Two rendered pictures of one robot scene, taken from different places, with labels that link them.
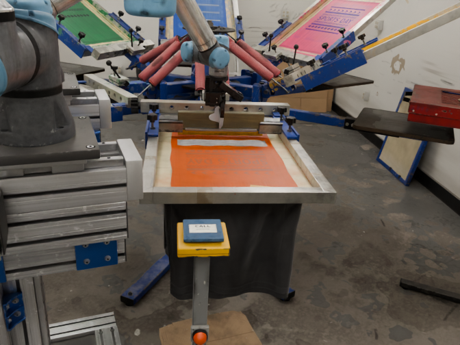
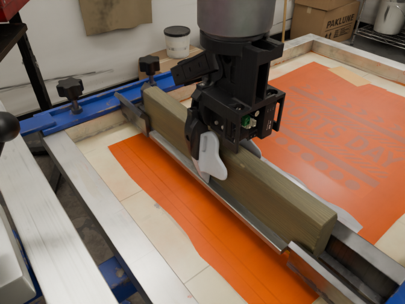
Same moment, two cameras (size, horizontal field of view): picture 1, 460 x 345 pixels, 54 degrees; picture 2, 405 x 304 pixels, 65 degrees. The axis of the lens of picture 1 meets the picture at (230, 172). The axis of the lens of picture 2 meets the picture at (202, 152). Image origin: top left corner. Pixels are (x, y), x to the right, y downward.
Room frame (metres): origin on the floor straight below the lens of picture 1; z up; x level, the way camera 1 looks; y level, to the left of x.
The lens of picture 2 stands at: (1.98, 0.34, 1.32)
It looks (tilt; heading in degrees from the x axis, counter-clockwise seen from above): 39 degrees down; 240
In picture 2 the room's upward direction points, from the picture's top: straight up
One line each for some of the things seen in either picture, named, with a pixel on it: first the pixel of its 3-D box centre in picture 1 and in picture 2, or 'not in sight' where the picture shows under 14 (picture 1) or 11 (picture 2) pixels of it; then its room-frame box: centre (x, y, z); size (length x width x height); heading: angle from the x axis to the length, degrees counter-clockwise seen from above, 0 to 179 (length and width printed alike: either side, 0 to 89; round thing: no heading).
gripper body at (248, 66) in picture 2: (215, 90); (235, 86); (1.78, 0.08, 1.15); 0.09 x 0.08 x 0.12; 98
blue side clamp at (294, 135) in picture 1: (284, 131); (119, 109); (1.84, -0.22, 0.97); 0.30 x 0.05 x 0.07; 8
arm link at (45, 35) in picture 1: (22, 46); not in sight; (0.82, 0.38, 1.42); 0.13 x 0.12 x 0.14; 177
